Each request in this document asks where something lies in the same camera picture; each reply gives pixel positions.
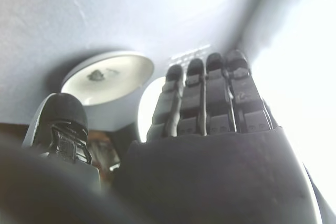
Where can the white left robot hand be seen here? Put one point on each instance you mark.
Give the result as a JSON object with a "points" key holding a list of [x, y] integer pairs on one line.
{"points": [[210, 176]]}

